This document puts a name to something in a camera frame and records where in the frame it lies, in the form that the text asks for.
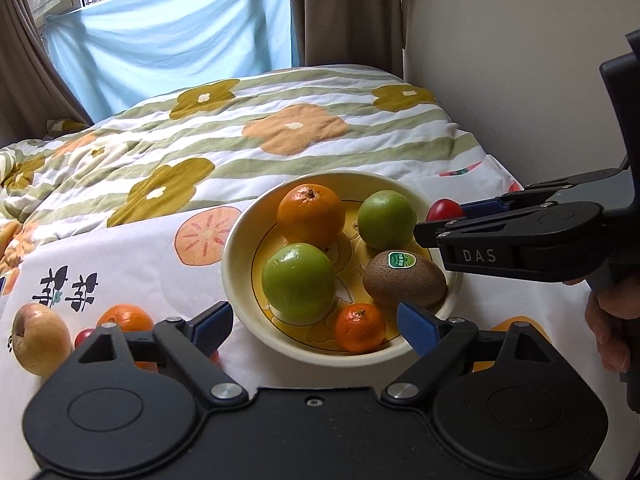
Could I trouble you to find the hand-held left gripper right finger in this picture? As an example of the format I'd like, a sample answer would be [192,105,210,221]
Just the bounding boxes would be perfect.
[381,300,561,406]

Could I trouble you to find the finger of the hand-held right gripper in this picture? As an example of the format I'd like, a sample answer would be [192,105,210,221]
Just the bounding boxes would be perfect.
[413,201,552,248]
[461,168,627,218]

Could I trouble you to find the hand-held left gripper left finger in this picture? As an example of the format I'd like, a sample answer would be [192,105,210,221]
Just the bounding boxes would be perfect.
[75,301,250,406]

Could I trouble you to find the brown kiwi with green sticker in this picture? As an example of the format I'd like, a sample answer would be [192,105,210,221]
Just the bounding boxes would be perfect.
[362,249,447,311]

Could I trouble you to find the cream bowl with duck print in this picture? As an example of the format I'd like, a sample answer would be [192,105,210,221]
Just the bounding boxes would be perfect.
[221,171,465,368]

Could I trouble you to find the small green apple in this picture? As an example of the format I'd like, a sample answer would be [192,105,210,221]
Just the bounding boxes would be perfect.
[357,190,417,251]

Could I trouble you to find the large green apple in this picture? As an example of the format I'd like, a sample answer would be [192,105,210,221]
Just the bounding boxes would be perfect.
[261,242,337,326]

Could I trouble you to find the large orange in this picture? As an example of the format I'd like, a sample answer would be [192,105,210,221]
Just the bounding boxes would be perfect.
[276,183,347,251]
[96,304,157,372]

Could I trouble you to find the person's right hand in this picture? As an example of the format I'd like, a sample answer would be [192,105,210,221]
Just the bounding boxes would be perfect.
[584,279,633,374]

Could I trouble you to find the white persimmon print tablecloth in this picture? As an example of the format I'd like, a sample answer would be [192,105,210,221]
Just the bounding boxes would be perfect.
[0,155,626,461]

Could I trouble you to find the yellow apple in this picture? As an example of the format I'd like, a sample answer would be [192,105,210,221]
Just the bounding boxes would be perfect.
[11,302,73,377]

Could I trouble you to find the floral striped blanket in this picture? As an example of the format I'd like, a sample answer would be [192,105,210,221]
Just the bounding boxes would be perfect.
[0,64,486,281]

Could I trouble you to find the brown curtain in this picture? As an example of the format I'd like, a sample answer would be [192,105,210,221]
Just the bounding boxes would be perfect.
[0,0,93,146]
[285,0,407,81]

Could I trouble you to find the light blue window cloth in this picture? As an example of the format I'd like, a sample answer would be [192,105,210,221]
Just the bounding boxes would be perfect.
[45,0,301,121]

